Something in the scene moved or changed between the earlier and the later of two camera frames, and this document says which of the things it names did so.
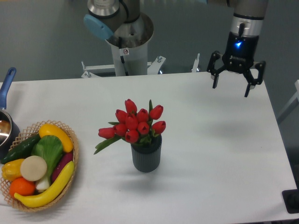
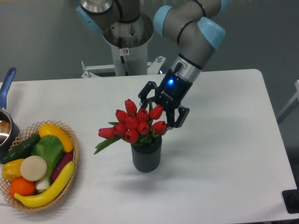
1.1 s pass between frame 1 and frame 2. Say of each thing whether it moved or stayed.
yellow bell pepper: stayed
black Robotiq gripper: moved
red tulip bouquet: stayed
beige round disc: stayed
